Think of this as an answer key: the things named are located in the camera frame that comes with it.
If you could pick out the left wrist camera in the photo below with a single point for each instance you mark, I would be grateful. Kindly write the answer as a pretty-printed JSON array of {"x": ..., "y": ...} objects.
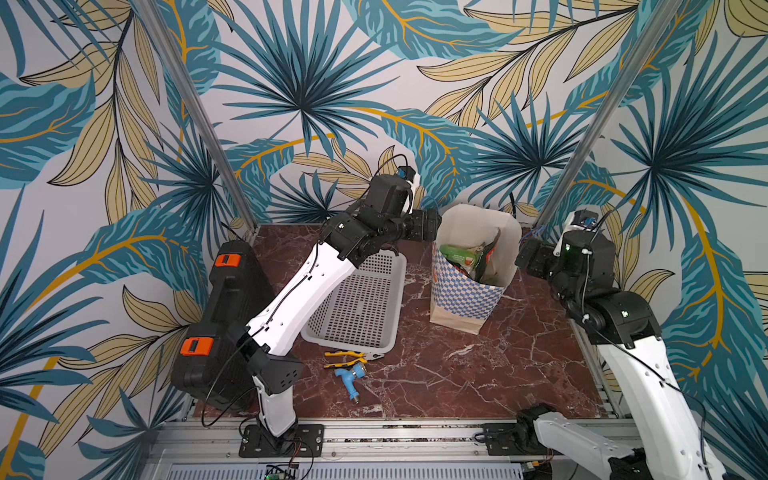
[{"x": 410, "y": 175}]

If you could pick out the yellow black pliers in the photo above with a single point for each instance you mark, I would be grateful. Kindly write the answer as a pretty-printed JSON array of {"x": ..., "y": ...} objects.
[{"x": 347, "y": 359}]

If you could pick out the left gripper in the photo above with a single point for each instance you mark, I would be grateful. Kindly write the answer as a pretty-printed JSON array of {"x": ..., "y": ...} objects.
[{"x": 420, "y": 232}]

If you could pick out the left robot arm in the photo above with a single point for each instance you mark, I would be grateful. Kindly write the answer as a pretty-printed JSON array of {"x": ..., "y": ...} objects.
[{"x": 383, "y": 216}]

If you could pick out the black orange tool case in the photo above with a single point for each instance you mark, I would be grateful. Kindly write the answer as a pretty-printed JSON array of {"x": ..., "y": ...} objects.
[{"x": 210, "y": 365}]

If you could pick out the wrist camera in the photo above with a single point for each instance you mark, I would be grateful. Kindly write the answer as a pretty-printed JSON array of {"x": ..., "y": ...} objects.
[
  {"x": 579, "y": 220},
  {"x": 410, "y": 175}
]

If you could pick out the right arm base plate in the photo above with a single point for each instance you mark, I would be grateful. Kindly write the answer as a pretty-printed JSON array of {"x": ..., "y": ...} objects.
[{"x": 504, "y": 439}]

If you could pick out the aluminium frame post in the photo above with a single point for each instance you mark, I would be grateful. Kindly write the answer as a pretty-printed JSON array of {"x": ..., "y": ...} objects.
[
  {"x": 162, "y": 39},
  {"x": 625, "y": 77}
]

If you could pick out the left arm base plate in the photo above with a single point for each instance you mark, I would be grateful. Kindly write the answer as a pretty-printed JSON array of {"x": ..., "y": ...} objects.
[{"x": 300, "y": 441}]

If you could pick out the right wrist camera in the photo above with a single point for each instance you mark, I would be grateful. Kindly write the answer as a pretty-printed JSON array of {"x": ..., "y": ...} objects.
[{"x": 579, "y": 220}]

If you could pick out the checkered paper bag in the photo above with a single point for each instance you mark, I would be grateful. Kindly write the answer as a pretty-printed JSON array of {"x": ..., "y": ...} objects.
[{"x": 458, "y": 301}]

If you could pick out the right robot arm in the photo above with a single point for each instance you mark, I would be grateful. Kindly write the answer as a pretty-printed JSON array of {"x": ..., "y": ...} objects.
[{"x": 622, "y": 326}]

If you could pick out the blue plastic fitting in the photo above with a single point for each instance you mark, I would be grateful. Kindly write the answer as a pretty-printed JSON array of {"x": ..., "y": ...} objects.
[{"x": 348, "y": 377}]

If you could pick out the left aluminium frame post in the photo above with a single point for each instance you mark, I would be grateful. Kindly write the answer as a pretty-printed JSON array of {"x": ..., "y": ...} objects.
[{"x": 162, "y": 39}]

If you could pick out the right aluminium frame post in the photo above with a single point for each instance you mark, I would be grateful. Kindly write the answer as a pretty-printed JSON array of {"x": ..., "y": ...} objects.
[{"x": 625, "y": 77}]

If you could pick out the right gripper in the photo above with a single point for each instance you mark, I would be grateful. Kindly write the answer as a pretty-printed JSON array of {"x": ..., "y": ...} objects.
[{"x": 528, "y": 257}]

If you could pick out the white plastic basket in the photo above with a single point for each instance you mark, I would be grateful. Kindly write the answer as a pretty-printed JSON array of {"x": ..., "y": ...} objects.
[{"x": 362, "y": 313}]

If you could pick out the aluminium front rail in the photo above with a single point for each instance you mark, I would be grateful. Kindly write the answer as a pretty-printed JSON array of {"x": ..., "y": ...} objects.
[{"x": 367, "y": 448}]

